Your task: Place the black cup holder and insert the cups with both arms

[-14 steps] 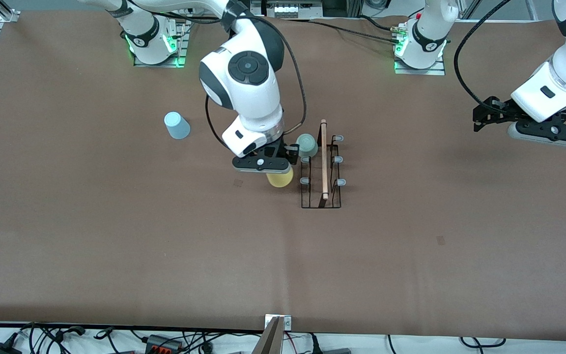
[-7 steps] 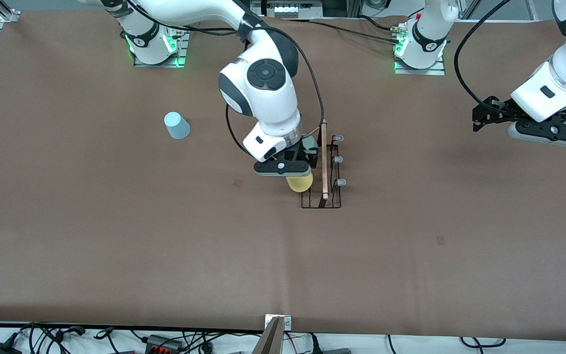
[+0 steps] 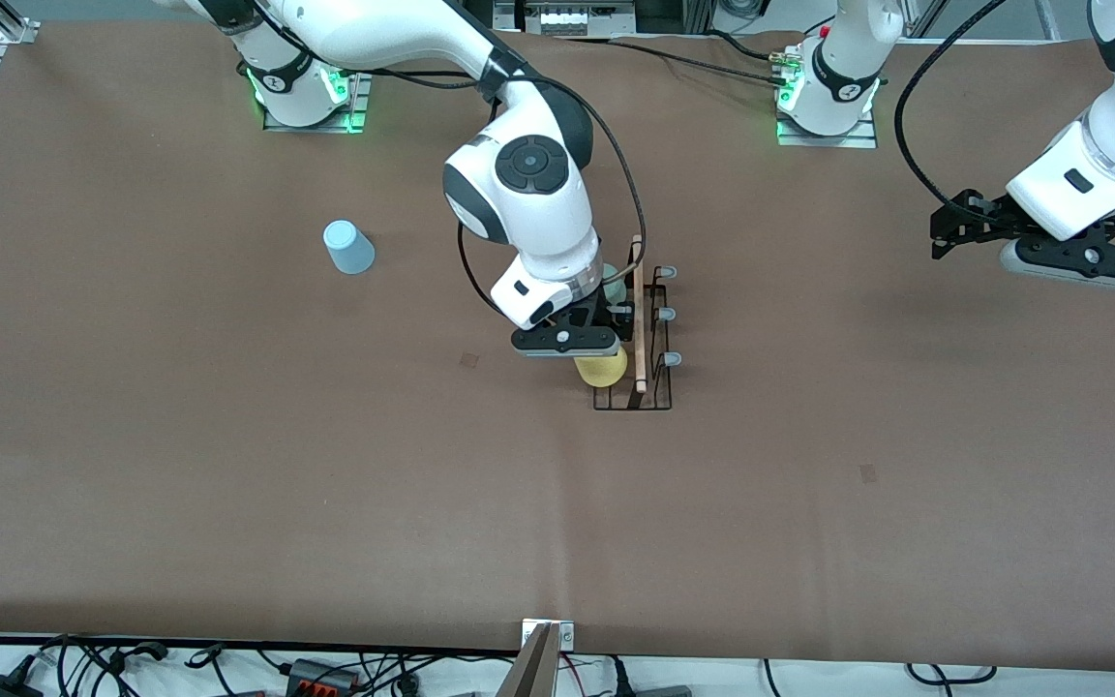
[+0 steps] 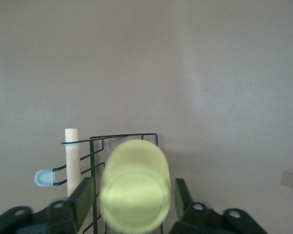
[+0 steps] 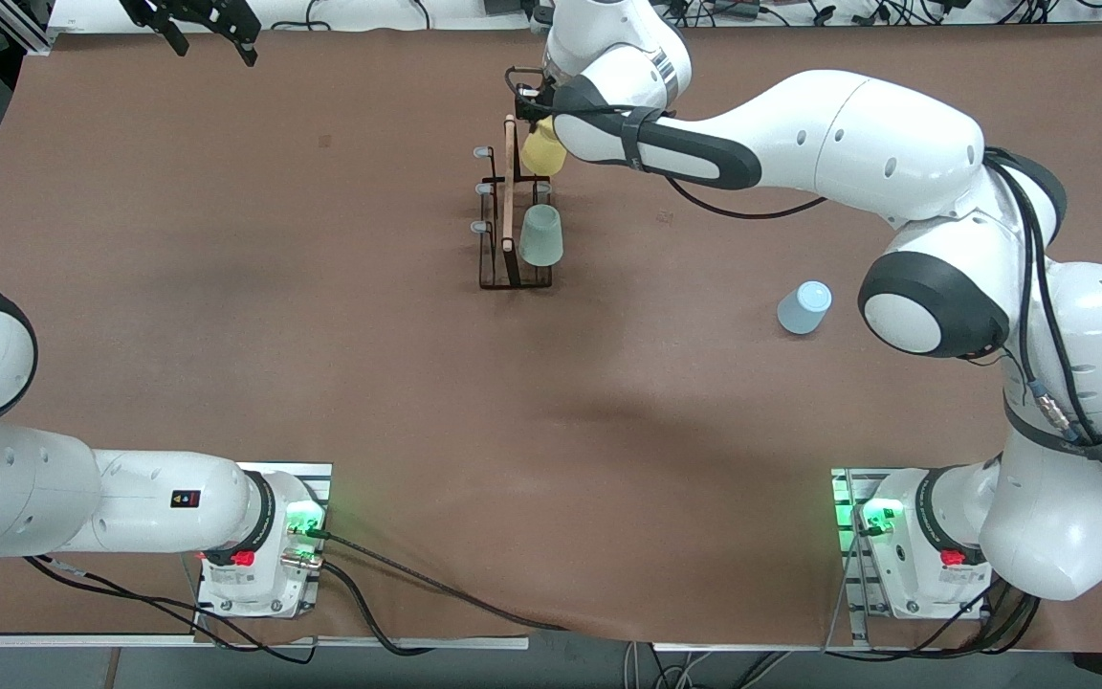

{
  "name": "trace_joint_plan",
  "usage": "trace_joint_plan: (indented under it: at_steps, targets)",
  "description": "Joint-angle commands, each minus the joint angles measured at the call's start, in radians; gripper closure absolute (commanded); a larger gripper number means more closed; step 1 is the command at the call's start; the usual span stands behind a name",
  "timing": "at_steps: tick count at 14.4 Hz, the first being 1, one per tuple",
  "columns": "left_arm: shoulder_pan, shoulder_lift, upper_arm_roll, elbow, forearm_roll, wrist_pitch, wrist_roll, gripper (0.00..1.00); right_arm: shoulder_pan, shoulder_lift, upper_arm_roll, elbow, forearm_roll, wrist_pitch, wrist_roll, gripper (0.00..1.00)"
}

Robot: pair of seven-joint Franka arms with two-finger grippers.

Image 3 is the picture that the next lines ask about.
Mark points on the yellow plastic cup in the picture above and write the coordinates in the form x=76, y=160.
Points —
x=601, y=371

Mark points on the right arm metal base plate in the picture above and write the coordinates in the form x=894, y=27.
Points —
x=325, y=126

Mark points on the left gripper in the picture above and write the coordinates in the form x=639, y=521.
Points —
x=989, y=220

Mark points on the small metal bracket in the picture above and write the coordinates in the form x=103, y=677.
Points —
x=567, y=636

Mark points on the pale green plastic cup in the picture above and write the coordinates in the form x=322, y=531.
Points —
x=613, y=290

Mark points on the white power strip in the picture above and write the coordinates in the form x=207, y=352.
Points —
x=577, y=19

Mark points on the brown table cover sheet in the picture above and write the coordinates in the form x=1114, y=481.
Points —
x=616, y=532

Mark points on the grey metal post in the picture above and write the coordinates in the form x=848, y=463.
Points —
x=530, y=673

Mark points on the light blue plastic cup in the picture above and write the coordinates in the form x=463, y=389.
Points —
x=349, y=250

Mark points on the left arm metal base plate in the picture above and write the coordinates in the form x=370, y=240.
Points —
x=828, y=141

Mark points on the black orange connector box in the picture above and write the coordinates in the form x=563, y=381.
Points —
x=320, y=675

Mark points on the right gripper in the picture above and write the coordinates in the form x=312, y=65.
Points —
x=600, y=314

